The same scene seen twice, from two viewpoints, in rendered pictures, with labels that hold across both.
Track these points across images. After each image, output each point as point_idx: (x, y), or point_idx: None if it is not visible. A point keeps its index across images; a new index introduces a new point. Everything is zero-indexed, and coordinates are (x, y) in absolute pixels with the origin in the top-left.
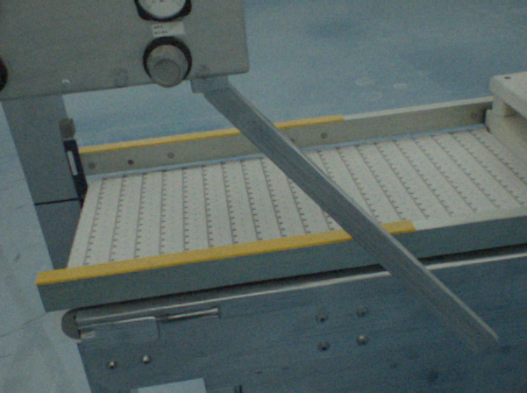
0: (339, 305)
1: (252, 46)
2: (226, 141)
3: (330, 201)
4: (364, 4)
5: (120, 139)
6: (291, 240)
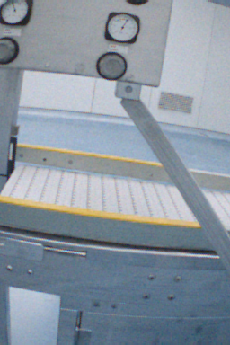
0: (165, 271)
1: (115, 147)
2: (109, 163)
3: (187, 188)
4: (185, 144)
5: None
6: (148, 218)
